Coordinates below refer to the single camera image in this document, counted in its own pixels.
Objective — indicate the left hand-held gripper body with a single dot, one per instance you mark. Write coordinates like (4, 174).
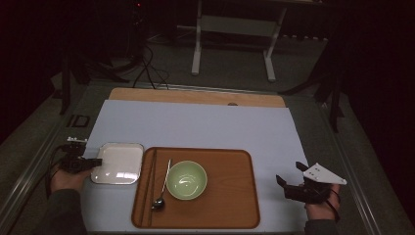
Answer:
(73, 164)

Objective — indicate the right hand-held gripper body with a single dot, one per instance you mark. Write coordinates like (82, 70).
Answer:
(321, 176)

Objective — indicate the white square plate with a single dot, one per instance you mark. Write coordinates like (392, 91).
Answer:
(119, 163)

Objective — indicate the wooden serving tray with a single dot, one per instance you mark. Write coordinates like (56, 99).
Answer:
(228, 189)

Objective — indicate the brown wooden chopstick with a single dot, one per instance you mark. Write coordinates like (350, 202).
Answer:
(152, 182)

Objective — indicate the metal spoon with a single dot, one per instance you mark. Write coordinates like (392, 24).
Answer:
(158, 203)

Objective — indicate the green ceramic bowl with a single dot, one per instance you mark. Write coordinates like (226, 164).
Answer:
(186, 180)

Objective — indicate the person's left hand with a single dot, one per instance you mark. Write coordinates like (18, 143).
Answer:
(67, 182)

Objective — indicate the person's right hand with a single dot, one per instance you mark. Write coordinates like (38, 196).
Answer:
(323, 210)

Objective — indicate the black rectangular floor fitting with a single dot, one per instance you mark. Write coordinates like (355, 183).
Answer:
(78, 121)

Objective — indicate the black metal stand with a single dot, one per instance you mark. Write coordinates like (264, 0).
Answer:
(65, 81)
(334, 98)

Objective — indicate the white table cover sheet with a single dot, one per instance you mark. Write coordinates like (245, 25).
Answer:
(195, 127)

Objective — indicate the dark equipment tower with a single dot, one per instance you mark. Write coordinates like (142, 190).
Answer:
(138, 26)

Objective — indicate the metal floor rail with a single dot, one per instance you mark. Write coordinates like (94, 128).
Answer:
(36, 163)
(352, 169)

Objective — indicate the white metal table frame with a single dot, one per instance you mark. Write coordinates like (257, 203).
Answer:
(197, 49)

